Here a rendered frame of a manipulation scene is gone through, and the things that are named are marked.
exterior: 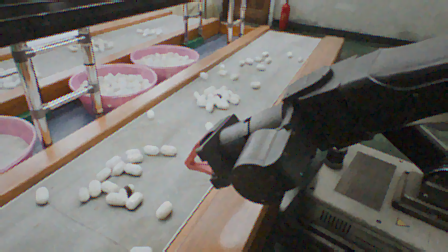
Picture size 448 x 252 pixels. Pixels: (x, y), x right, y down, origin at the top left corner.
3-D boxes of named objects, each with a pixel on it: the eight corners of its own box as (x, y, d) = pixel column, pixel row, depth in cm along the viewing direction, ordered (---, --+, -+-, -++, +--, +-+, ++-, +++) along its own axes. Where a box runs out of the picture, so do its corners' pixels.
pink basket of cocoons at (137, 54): (209, 74, 128) (210, 52, 123) (175, 97, 107) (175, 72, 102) (158, 62, 137) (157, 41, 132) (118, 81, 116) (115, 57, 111)
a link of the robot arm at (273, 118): (318, 124, 37) (295, 88, 36) (310, 159, 32) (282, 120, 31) (273, 140, 42) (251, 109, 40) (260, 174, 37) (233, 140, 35)
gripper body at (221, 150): (191, 151, 38) (233, 134, 34) (225, 116, 46) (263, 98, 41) (218, 190, 39) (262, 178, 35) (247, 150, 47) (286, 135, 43)
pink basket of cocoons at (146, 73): (166, 90, 111) (165, 66, 106) (145, 128, 88) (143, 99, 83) (97, 85, 111) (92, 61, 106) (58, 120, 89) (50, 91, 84)
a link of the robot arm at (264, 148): (372, 121, 33) (331, 60, 31) (371, 197, 25) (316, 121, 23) (285, 153, 41) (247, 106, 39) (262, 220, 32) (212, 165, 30)
